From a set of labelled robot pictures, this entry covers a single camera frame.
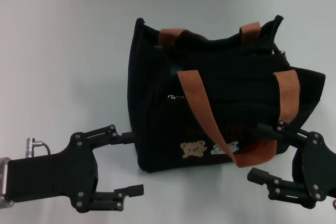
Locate silver main zipper pull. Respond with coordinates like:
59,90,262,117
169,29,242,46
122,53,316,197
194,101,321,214
272,48,289,61

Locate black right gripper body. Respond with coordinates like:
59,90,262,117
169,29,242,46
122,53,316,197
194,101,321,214
291,130,336,204

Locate small pocket zipper pull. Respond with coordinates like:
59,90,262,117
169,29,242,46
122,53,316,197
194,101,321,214
167,94,186,102

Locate left gripper cable connector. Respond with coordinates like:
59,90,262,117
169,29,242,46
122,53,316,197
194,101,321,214
24,137,54,158

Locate black food bag brown straps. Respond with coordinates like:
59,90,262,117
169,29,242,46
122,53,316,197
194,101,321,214
128,15,327,174

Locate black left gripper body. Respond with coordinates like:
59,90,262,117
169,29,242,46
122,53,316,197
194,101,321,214
7,131,100,214

